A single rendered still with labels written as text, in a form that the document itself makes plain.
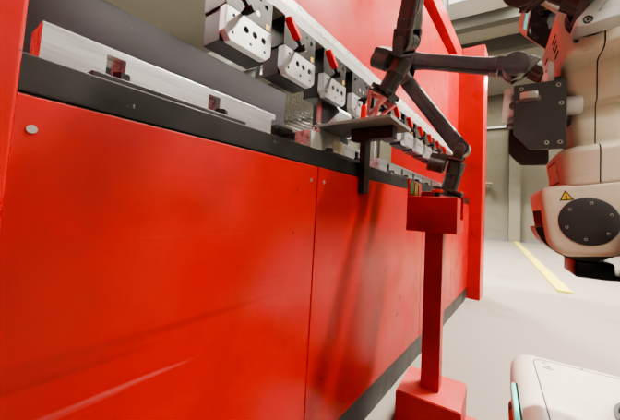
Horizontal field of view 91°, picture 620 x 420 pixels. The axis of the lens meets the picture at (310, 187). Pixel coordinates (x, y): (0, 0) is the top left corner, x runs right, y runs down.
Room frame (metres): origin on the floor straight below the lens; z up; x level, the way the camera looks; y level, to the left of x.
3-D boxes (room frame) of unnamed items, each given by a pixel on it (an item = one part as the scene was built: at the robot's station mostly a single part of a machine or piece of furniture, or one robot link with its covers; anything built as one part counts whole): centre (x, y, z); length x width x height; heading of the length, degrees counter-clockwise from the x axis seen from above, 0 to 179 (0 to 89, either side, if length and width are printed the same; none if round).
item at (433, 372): (1.11, -0.46, 0.39); 0.06 x 0.06 x 0.54; 58
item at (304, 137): (1.13, -0.08, 0.92); 0.39 x 0.06 x 0.10; 144
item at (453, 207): (1.11, -0.46, 0.75); 0.20 x 0.16 x 0.18; 148
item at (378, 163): (2.11, -0.79, 0.92); 1.68 x 0.06 x 0.10; 144
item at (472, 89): (3.03, -1.25, 1.15); 0.85 x 0.25 x 2.30; 54
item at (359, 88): (1.23, -0.15, 1.18); 0.15 x 0.09 x 0.17; 144
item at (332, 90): (1.07, -0.03, 1.18); 0.15 x 0.09 x 0.17; 144
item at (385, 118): (1.00, -0.17, 1.00); 0.26 x 0.18 x 0.01; 54
